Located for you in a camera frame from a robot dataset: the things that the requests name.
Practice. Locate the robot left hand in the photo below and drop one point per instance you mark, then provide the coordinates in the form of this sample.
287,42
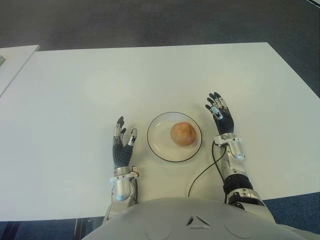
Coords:
122,155

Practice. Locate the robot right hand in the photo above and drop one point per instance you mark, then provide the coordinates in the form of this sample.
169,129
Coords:
226,123

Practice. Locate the red yellow apple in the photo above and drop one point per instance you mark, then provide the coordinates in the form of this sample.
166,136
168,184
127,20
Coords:
183,133

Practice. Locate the white plate black rim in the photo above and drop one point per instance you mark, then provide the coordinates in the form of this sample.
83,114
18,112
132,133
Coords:
160,140

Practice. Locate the metal table leg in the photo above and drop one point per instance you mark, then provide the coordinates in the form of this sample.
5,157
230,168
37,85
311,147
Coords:
81,226

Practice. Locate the grey robot torso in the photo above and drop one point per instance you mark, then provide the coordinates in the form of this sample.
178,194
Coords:
187,222

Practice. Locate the white side table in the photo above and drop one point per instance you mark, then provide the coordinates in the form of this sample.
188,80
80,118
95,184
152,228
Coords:
15,62

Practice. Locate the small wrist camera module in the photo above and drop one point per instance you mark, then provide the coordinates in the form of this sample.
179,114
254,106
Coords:
135,171

